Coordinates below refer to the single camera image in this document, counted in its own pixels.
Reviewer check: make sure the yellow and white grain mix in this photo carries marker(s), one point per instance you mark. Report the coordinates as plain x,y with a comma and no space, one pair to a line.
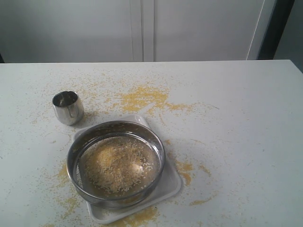
120,165

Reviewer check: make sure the round steel mesh sieve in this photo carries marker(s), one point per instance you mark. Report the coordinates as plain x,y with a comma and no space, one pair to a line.
100,132

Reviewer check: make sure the stainless steel cup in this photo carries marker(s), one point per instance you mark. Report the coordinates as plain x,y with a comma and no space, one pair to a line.
68,107

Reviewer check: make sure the white square plastic tray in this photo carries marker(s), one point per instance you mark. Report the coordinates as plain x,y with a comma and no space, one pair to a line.
169,185

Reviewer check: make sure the white cabinet behind table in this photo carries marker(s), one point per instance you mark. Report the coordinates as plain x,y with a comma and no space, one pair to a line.
132,30

